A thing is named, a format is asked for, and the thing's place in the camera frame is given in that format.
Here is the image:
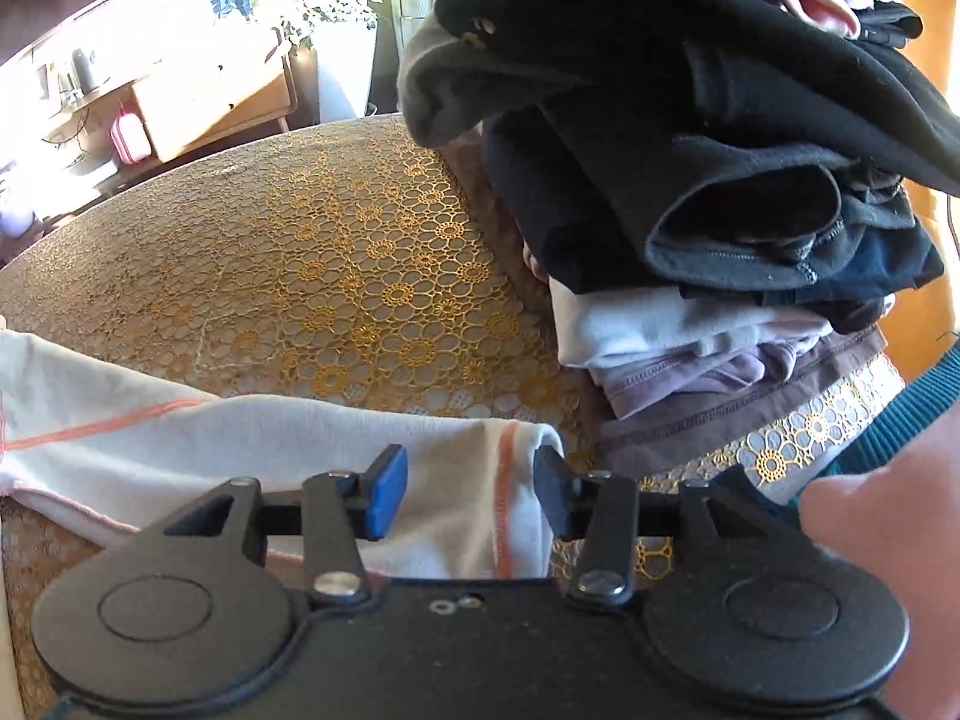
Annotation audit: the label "white fleece top orange seams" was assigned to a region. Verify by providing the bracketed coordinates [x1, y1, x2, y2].
[0, 326, 565, 583]

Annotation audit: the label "yellow wooden chair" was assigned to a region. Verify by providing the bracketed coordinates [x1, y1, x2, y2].
[900, 0, 960, 377]

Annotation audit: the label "stack of folded clothes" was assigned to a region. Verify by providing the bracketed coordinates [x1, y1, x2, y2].
[396, 0, 960, 478]

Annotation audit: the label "pink cloth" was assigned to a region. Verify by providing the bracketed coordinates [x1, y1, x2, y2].
[799, 427, 960, 720]

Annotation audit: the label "wooden TV cabinet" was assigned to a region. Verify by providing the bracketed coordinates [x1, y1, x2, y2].
[30, 52, 302, 167]

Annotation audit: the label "lace-covered round table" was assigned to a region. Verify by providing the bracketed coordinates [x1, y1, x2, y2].
[0, 114, 910, 720]

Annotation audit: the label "teal knit cloth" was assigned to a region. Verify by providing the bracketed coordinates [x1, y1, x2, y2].
[780, 360, 960, 505]

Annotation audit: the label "white plant pot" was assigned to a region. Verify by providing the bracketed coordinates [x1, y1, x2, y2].
[311, 21, 379, 125]

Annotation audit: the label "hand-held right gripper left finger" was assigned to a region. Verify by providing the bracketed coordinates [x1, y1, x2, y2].
[159, 444, 410, 608]

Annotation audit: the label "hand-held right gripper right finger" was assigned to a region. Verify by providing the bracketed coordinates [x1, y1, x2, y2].
[534, 444, 806, 606]

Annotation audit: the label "pink case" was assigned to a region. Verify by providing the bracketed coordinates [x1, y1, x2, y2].
[110, 111, 152, 164]

